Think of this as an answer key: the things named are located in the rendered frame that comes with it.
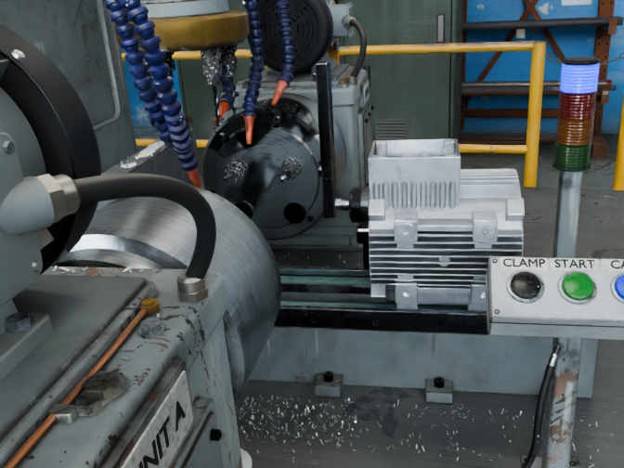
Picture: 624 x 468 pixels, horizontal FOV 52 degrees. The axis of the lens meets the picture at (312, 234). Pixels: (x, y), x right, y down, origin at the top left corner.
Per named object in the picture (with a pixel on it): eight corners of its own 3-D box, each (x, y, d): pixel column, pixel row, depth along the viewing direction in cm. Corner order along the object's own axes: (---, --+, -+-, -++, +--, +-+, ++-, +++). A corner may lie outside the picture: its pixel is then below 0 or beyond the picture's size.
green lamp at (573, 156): (556, 171, 113) (558, 146, 112) (551, 162, 119) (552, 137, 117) (592, 171, 112) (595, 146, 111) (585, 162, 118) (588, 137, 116)
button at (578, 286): (561, 305, 66) (564, 297, 64) (558, 279, 67) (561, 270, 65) (592, 305, 65) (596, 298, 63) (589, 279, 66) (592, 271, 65)
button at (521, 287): (509, 304, 66) (511, 296, 65) (508, 277, 68) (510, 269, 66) (539, 305, 66) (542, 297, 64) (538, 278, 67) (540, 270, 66)
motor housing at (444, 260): (370, 324, 90) (365, 194, 83) (379, 266, 107) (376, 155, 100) (520, 329, 86) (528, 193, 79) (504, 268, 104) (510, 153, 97)
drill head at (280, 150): (193, 258, 117) (175, 120, 107) (253, 188, 154) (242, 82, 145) (331, 260, 112) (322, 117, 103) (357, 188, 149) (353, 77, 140)
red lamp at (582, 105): (560, 120, 110) (563, 94, 109) (554, 113, 116) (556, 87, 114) (598, 119, 109) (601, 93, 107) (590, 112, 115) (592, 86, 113)
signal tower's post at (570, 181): (541, 291, 121) (560, 62, 106) (536, 273, 128) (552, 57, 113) (587, 292, 120) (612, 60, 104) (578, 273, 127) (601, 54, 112)
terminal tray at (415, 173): (369, 210, 88) (368, 159, 85) (374, 187, 98) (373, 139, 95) (460, 210, 86) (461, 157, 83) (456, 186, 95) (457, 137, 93)
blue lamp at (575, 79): (563, 94, 109) (565, 66, 107) (556, 87, 114) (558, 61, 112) (601, 93, 107) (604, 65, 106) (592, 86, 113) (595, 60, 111)
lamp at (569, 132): (558, 146, 112) (560, 120, 110) (552, 137, 117) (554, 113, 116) (595, 146, 111) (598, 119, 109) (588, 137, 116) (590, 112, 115)
